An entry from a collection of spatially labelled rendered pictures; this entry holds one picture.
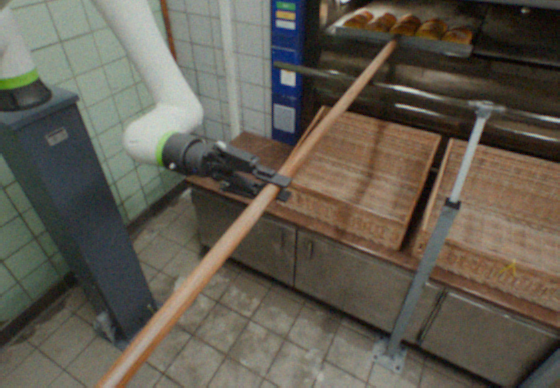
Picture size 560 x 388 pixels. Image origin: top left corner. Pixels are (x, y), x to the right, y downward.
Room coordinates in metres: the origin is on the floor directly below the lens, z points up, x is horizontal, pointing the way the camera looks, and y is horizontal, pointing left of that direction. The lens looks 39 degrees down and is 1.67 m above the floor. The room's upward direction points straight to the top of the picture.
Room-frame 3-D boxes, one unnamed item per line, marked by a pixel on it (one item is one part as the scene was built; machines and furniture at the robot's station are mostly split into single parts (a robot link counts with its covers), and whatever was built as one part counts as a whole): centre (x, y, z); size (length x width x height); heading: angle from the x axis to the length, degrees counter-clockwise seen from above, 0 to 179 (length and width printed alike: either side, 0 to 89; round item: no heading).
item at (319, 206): (1.22, -0.34, 0.72); 0.56 x 0.49 x 0.28; 60
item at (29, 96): (0.96, 0.77, 1.23); 0.26 x 0.15 x 0.06; 60
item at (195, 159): (0.63, 0.15, 1.20); 0.09 x 0.07 x 0.08; 62
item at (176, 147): (0.67, 0.21, 1.20); 0.12 x 0.06 x 0.09; 152
